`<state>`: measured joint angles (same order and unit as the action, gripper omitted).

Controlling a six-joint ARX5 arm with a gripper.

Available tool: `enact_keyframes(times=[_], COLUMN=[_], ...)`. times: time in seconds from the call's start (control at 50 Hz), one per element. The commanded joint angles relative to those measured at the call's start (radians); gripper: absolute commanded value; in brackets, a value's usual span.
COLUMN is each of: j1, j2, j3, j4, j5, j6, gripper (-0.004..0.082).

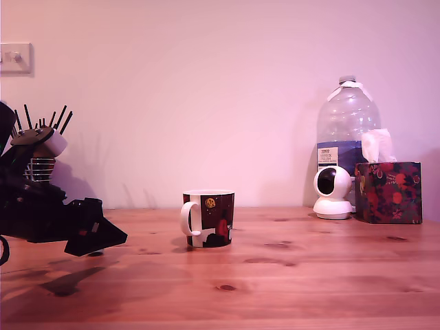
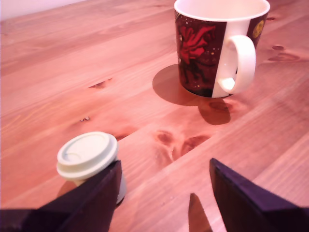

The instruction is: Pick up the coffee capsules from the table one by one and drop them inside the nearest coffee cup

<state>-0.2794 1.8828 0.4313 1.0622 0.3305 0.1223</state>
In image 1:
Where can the large clear water bottle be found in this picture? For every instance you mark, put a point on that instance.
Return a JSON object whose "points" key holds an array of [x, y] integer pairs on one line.
{"points": [[343, 117]]}

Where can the black reed stick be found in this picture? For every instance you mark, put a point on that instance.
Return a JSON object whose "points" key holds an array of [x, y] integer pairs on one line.
{"points": [[67, 122], [63, 118], [28, 117], [52, 119], [18, 121]]}

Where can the dark floral tissue box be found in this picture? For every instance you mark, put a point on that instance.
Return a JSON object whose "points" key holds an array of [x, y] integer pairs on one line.
{"points": [[388, 196]]}

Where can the white wall switch plate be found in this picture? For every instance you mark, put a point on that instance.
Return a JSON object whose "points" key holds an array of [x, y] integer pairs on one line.
{"points": [[17, 65]]}

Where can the small white round camera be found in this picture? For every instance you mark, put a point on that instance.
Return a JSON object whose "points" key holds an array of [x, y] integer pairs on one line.
{"points": [[343, 180]]}

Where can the white tissue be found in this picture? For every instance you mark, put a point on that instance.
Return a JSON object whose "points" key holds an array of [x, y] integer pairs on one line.
{"points": [[376, 144]]}

